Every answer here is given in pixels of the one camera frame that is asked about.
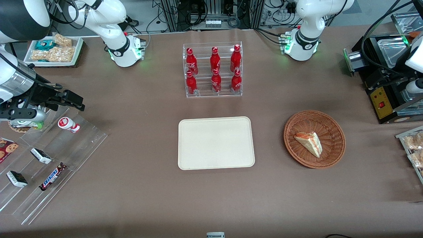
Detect brown wicker basket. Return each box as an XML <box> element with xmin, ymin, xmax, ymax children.
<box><xmin>284</xmin><ymin>110</ymin><xmax>346</xmax><ymax>169</ymax></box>

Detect small round wicker coaster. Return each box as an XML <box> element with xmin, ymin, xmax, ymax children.
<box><xmin>8</xmin><ymin>121</ymin><xmax>44</xmax><ymax>133</ymax></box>

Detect red cola bottle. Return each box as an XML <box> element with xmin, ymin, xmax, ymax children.
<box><xmin>211</xmin><ymin>69</ymin><xmax>222</xmax><ymax>94</ymax></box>
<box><xmin>186</xmin><ymin>71</ymin><xmax>198</xmax><ymax>96</ymax></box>
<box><xmin>210</xmin><ymin>47</ymin><xmax>221</xmax><ymax>74</ymax></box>
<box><xmin>186</xmin><ymin>48</ymin><xmax>199</xmax><ymax>76</ymax></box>
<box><xmin>230</xmin><ymin>44</ymin><xmax>242</xmax><ymax>73</ymax></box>
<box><xmin>231</xmin><ymin>69</ymin><xmax>242</xmax><ymax>93</ymax></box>

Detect red white yogurt bottle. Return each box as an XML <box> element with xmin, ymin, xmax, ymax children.
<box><xmin>58</xmin><ymin>117</ymin><xmax>80</xmax><ymax>133</ymax></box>

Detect clear acrylic bottle rack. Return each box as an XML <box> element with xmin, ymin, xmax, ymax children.
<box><xmin>183</xmin><ymin>41</ymin><xmax>243</xmax><ymax>98</ymax></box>

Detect clear bag of pastry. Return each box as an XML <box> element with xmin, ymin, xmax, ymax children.
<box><xmin>404</xmin><ymin>132</ymin><xmax>423</xmax><ymax>151</ymax></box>
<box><xmin>407</xmin><ymin>150</ymin><xmax>423</xmax><ymax>168</ymax></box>

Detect black white snack pack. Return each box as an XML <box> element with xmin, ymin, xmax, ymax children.
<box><xmin>30</xmin><ymin>148</ymin><xmax>52</xmax><ymax>165</ymax></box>
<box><xmin>6</xmin><ymin>171</ymin><xmax>28</xmax><ymax>188</ymax></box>

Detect teal snack packet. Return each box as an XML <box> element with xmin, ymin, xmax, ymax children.
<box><xmin>35</xmin><ymin>40</ymin><xmax>55</xmax><ymax>51</ymax></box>

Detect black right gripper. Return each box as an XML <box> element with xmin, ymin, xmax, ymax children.
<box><xmin>20</xmin><ymin>83</ymin><xmax>85</xmax><ymax>111</ymax></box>

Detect red cookie package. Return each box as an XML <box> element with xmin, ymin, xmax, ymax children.
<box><xmin>0</xmin><ymin>138</ymin><xmax>19</xmax><ymax>164</ymax></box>

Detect white rectangular snack tray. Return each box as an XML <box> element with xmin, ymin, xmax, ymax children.
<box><xmin>24</xmin><ymin>36</ymin><xmax>84</xmax><ymax>67</ymax></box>

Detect large clear peanut snack bag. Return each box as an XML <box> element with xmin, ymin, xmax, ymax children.
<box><xmin>31</xmin><ymin>46</ymin><xmax>76</xmax><ymax>62</ymax></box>

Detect snickers chocolate bar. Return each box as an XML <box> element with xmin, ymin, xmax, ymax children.
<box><xmin>39</xmin><ymin>162</ymin><xmax>67</xmax><ymax>191</ymax></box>

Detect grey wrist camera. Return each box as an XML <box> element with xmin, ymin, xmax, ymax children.
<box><xmin>406</xmin><ymin>79</ymin><xmax>423</xmax><ymax>95</ymax></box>
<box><xmin>0</xmin><ymin>108</ymin><xmax>47</xmax><ymax>128</ymax></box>

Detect aluminium equipment frame with cables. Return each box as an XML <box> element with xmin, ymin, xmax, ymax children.
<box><xmin>152</xmin><ymin>0</ymin><xmax>298</xmax><ymax>32</ymax></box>

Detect silver metal tray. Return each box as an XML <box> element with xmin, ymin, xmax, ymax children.
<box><xmin>391</xmin><ymin>12</ymin><xmax>423</xmax><ymax>35</ymax></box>

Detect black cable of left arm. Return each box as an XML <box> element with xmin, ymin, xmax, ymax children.
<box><xmin>361</xmin><ymin>0</ymin><xmax>415</xmax><ymax>77</ymax></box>

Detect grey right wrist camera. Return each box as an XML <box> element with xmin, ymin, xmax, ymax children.
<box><xmin>0</xmin><ymin>108</ymin><xmax>47</xmax><ymax>128</ymax></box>

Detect triangular sandwich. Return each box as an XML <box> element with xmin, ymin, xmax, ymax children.
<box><xmin>294</xmin><ymin>132</ymin><xmax>323</xmax><ymax>158</ymax></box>

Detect black sealing machine yellow panel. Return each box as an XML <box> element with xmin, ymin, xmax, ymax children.
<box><xmin>344</xmin><ymin>31</ymin><xmax>423</xmax><ymax>124</ymax></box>

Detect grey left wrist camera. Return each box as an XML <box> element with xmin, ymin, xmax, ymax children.
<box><xmin>406</xmin><ymin>79</ymin><xmax>423</xmax><ymax>95</ymax></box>

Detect small clear peanut snack bag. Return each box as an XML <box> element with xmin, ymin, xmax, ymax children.
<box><xmin>53</xmin><ymin>33</ymin><xmax>72</xmax><ymax>47</ymax></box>

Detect grey tray with snacks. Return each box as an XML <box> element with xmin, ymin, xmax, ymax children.
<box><xmin>395</xmin><ymin>126</ymin><xmax>423</xmax><ymax>185</ymax></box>

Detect clear acrylic stepped display stand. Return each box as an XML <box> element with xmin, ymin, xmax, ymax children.
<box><xmin>0</xmin><ymin>106</ymin><xmax>108</xmax><ymax>226</ymax></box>

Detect beige plastic tray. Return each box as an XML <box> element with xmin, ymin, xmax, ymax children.
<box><xmin>178</xmin><ymin>116</ymin><xmax>255</xmax><ymax>171</ymax></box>

